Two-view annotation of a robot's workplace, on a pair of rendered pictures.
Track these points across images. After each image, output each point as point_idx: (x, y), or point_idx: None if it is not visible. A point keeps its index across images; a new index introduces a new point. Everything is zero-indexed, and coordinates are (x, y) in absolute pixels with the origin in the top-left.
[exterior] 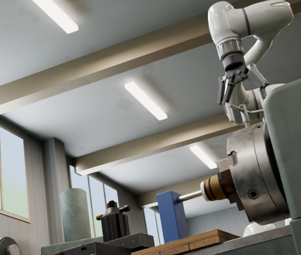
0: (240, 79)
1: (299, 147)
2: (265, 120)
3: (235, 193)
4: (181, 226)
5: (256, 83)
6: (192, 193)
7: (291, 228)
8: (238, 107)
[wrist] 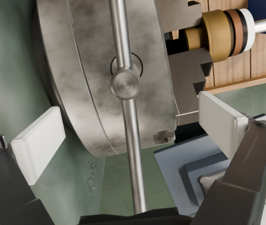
0: (96, 218)
1: None
2: (43, 30)
3: (177, 39)
4: None
5: None
6: None
7: None
8: (109, 9)
